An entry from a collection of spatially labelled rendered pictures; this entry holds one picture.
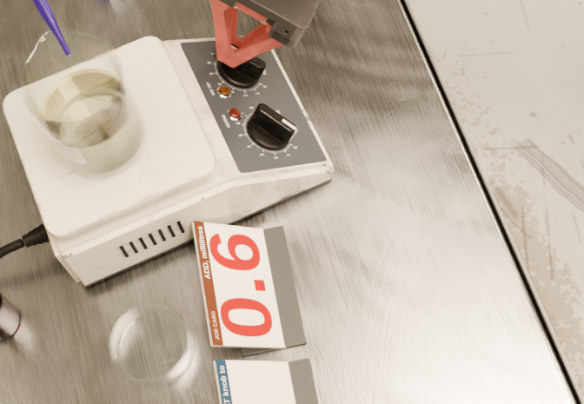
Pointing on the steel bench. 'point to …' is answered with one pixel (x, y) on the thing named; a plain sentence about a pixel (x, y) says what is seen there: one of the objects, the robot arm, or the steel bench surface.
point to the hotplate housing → (182, 200)
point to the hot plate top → (35, 155)
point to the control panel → (275, 90)
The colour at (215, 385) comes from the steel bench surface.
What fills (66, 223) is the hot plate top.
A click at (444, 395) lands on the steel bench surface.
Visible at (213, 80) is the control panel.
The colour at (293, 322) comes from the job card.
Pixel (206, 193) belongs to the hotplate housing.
